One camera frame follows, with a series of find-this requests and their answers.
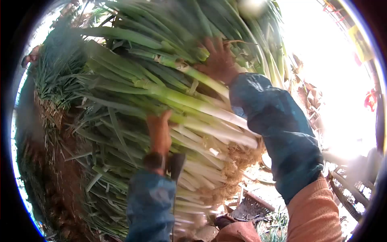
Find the person's left fingers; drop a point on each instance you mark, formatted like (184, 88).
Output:
(161, 118)

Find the black wrist band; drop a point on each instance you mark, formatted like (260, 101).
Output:
(175, 165)

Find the heap of cut onion leaves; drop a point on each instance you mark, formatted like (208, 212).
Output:
(57, 69)

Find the bundle of green onions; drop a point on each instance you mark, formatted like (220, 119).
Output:
(169, 96)

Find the person's left hand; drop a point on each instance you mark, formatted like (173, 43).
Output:
(158, 136)

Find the person's right hand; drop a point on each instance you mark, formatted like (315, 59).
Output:
(219, 66)

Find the person's body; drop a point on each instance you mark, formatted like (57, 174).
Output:
(313, 211)

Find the grey plastic crate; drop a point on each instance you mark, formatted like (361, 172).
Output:
(251, 208)

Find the person's right fingers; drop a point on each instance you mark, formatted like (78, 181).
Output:
(216, 48)

